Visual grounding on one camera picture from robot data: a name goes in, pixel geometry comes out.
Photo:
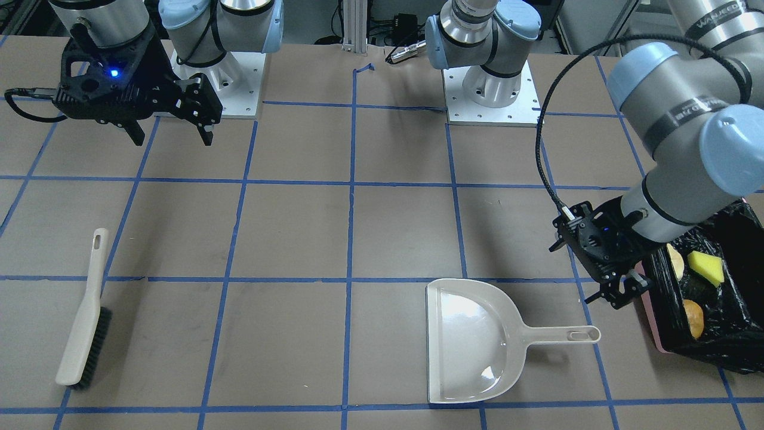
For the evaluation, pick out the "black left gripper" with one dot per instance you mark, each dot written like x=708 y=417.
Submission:
x=628 y=246

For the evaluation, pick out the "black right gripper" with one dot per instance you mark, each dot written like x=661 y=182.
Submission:
x=156 y=70

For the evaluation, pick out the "toy croissant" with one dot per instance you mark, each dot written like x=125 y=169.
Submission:
x=677 y=262

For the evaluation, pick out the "toy potato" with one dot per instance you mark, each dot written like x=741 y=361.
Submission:
x=695 y=318

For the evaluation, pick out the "yellow sponge piece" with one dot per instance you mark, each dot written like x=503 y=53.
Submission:
x=708 y=266

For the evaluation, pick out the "beige plastic dustpan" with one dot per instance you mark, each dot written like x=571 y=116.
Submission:
x=477 y=341

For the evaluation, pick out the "beige hand brush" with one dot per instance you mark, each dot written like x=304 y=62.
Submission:
x=89 y=330

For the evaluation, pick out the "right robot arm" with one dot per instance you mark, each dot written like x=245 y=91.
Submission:
x=202 y=32

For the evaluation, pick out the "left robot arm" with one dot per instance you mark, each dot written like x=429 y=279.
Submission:
x=695 y=101

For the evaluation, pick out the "pink bin with black bag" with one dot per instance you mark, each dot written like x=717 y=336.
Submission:
x=733 y=335

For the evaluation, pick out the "aluminium frame post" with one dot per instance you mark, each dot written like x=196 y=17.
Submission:
x=354 y=26

